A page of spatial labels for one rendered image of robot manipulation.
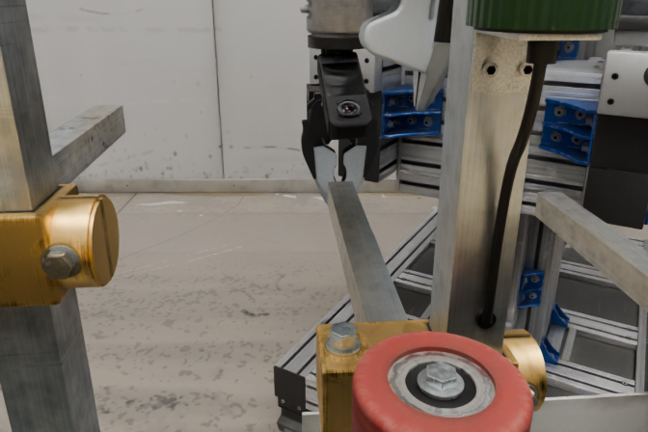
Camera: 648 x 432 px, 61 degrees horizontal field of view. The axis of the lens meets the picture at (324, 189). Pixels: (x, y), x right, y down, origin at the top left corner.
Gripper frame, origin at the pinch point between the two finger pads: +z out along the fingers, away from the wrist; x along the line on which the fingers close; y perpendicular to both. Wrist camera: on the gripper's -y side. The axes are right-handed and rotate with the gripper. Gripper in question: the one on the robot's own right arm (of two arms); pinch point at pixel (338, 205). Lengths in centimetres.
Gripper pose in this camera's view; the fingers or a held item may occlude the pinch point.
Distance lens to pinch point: 67.3
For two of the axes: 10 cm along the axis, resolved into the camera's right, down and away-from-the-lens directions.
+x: -10.0, 0.3, -0.8
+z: 0.0, 9.4, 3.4
